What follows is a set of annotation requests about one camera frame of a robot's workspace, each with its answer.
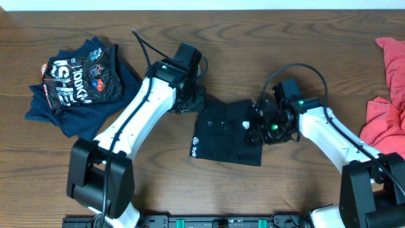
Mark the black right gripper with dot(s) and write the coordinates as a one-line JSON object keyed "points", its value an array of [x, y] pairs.
{"points": [[259, 130]]}

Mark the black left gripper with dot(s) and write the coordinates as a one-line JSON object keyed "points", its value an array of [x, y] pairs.
{"points": [[200, 105]]}

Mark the plain black t-shirt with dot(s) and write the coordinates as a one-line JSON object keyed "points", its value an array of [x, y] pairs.
{"points": [[220, 134]]}

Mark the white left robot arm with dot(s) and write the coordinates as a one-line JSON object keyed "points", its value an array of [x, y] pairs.
{"points": [[100, 175]]}

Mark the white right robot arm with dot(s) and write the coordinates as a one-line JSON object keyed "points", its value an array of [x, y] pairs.
{"points": [[372, 183]]}

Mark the black graphic print shirt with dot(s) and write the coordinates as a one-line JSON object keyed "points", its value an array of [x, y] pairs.
{"points": [[82, 80]]}

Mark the red cloth garment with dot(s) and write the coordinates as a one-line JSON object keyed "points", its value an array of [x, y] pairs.
{"points": [[384, 128]]}

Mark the folded navy blue shirt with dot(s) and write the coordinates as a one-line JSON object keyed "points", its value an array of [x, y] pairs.
{"points": [[86, 120]]}

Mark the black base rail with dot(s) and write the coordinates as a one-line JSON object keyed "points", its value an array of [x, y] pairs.
{"points": [[202, 221]]}

